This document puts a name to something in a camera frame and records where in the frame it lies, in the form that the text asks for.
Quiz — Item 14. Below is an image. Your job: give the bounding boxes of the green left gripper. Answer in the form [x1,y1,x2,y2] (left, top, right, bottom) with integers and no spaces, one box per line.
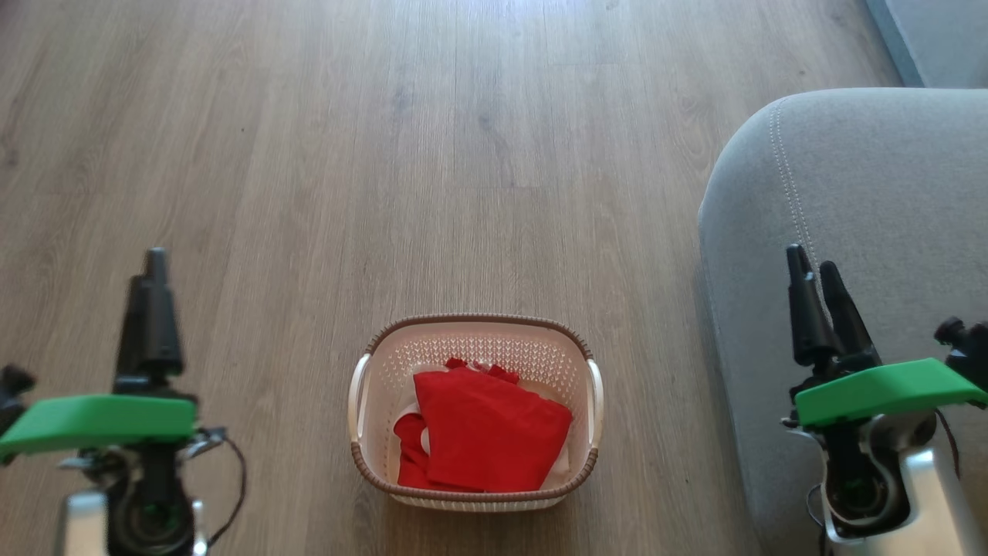
[0,247,229,497]

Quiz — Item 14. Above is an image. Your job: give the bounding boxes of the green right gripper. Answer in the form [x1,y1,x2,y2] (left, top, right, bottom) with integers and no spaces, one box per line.
[781,244,988,435]

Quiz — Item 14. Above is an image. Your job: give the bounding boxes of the plain red garment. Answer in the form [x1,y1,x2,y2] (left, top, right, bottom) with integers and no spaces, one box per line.
[413,366,574,494]

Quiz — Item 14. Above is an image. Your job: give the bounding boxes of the grey fabric sofa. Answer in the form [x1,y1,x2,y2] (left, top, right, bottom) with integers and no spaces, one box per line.
[698,87,988,556]

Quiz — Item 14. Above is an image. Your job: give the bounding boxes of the cream laundry basket brown rim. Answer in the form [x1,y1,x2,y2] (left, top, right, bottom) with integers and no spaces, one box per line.
[347,313,604,514]

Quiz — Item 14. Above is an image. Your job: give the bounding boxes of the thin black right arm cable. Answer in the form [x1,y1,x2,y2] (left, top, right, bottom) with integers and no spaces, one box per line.
[932,409,963,481]

